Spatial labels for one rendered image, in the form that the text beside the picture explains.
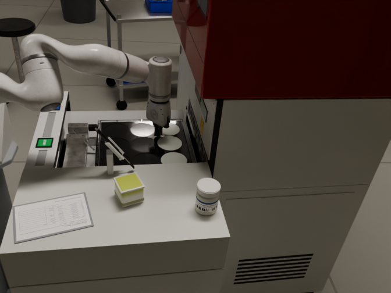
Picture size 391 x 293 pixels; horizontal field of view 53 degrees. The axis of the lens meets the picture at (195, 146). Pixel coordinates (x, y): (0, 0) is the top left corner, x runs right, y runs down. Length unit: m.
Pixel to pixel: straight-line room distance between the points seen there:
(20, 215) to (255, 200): 0.85
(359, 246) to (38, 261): 2.00
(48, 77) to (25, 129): 2.23
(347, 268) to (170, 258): 1.53
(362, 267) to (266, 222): 1.01
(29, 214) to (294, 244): 1.15
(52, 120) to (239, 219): 0.85
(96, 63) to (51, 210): 0.45
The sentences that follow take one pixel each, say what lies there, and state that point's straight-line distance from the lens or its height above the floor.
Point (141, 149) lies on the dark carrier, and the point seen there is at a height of 0.90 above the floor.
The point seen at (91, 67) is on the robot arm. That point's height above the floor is 1.34.
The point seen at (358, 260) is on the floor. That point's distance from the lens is 2.62.
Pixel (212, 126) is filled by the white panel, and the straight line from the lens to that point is 1.33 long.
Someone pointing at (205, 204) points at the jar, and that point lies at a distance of 1.18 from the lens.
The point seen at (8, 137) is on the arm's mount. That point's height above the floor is 0.86.
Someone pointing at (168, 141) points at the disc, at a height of 0.90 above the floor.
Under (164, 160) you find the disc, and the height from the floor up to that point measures 0.90.
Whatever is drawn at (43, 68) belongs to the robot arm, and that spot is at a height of 1.32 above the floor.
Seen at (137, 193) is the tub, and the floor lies 1.01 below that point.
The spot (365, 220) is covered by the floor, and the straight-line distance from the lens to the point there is 2.89.
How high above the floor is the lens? 1.83
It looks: 36 degrees down
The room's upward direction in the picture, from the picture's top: 6 degrees clockwise
